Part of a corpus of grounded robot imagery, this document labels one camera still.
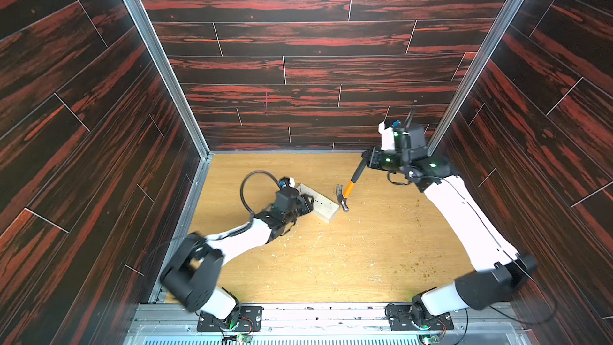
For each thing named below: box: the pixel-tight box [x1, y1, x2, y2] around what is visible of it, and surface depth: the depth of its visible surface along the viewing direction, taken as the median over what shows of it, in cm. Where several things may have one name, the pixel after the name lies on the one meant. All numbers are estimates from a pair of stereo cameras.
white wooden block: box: [296, 182, 341, 224], surface depth 98 cm
